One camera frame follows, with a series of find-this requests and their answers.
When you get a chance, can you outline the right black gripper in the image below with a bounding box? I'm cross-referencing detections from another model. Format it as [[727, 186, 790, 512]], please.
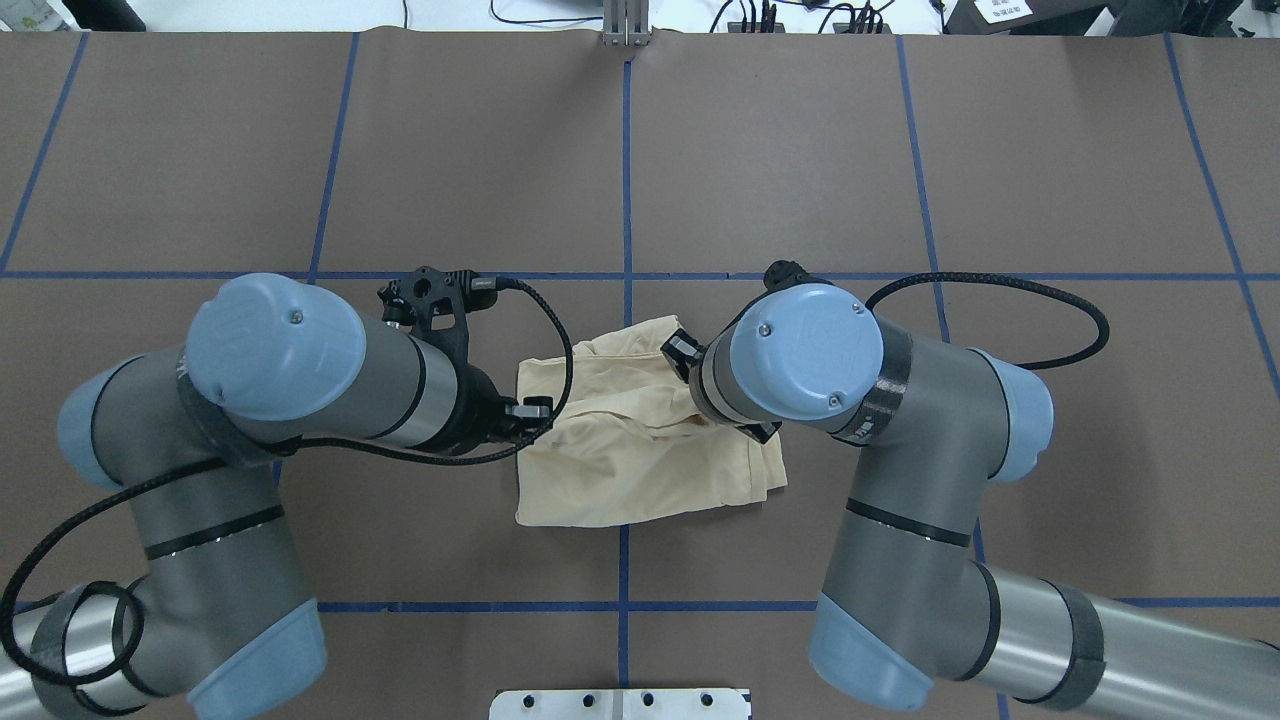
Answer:
[[660, 328, 783, 445]]

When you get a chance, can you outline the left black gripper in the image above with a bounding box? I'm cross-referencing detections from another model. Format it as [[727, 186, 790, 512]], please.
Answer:
[[454, 366, 556, 451]]

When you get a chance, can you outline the beige long-sleeve printed shirt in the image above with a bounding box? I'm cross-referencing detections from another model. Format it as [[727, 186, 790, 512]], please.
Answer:
[[515, 315, 788, 528]]

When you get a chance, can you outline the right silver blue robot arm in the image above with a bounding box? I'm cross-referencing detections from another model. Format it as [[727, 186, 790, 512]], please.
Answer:
[[660, 282, 1279, 719]]

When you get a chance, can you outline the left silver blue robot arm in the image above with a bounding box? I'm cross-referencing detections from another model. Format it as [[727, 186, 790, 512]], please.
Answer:
[[3, 266, 564, 719]]

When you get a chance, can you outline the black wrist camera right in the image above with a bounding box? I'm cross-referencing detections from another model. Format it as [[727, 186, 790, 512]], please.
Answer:
[[762, 260, 812, 293]]

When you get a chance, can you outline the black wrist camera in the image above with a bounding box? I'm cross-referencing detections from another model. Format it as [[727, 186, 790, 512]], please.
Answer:
[[378, 266, 498, 357], [762, 260, 812, 293]]

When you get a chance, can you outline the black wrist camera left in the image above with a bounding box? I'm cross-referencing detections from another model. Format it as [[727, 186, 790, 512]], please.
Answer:
[[378, 266, 498, 357]]

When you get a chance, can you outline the aluminium frame post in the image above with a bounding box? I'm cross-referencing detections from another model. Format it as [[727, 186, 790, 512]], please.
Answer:
[[602, 0, 652, 47]]

